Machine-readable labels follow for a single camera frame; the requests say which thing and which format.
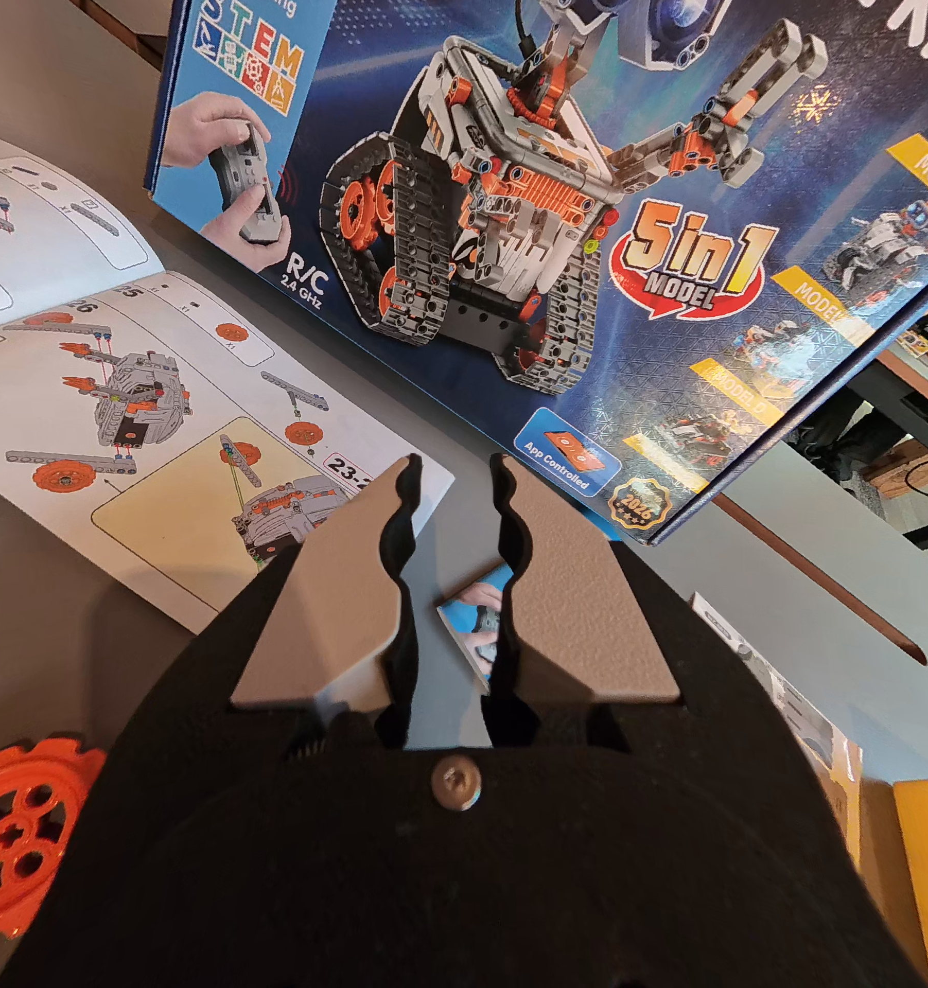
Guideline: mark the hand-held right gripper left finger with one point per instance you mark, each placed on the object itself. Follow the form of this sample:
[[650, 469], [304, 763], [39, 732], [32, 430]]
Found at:
[[332, 617]]

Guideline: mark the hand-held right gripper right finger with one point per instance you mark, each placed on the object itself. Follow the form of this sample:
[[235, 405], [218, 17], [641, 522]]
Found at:
[[587, 617]]

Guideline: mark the orange gear wheel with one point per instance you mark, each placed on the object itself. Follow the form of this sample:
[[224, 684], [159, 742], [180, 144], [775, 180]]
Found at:
[[54, 760]]

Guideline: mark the small blue-cover booklet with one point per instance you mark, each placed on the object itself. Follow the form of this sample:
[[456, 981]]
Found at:
[[471, 617]]

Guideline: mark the printed paper sheet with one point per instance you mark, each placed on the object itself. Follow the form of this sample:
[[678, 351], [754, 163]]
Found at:
[[788, 710]]

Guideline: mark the blue robot kit box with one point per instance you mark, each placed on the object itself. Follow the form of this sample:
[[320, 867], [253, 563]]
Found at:
[[664, 370]]

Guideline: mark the open instruction booklet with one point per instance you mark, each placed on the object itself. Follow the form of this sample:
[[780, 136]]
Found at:
[[163, 324]]

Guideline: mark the dark work table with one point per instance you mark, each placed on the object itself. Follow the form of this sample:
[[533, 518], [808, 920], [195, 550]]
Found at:
[[896, 378]]

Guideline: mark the yellow plastic bin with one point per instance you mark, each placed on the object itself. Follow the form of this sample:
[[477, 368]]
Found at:
[[927, 864]]

